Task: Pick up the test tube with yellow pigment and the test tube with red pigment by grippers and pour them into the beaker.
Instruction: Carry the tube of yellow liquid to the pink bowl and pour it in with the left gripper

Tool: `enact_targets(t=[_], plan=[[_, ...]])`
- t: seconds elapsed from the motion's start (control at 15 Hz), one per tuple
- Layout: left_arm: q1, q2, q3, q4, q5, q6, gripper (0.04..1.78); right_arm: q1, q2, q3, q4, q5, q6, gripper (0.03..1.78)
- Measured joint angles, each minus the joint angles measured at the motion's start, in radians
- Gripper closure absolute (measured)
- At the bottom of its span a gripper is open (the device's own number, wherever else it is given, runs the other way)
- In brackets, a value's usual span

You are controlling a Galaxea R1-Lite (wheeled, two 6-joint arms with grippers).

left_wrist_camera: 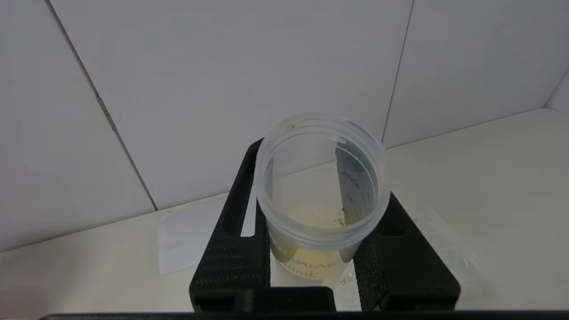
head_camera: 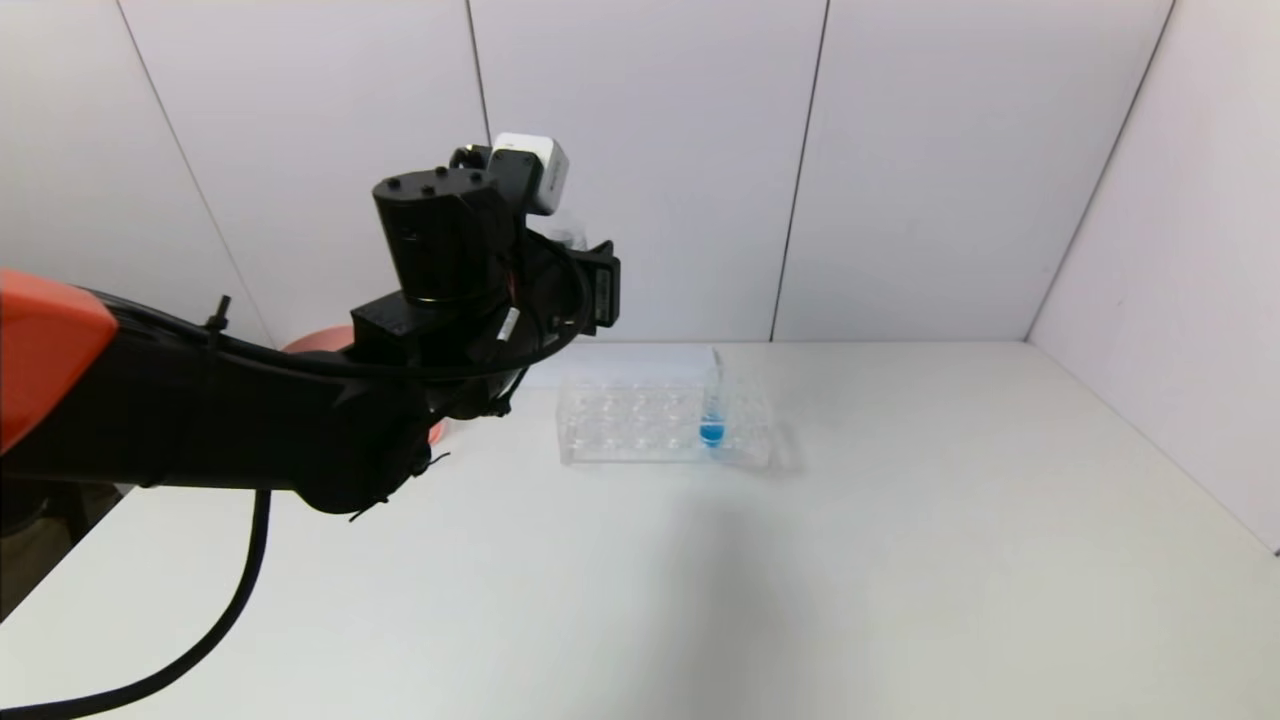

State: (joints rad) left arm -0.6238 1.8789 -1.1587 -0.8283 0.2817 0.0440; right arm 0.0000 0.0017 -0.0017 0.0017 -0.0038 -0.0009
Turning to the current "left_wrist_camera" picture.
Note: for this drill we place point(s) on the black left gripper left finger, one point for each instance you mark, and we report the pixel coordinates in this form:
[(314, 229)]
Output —
[(233, 262)]

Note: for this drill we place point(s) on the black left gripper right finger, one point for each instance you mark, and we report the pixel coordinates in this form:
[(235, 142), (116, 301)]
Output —
[(400, 266)]

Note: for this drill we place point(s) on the test tube with yellow pigment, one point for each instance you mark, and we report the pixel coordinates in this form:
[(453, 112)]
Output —
[(311, 213)]

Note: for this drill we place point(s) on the flat white paper box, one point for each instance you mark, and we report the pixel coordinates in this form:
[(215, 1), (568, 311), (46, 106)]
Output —
[(191, 240)]

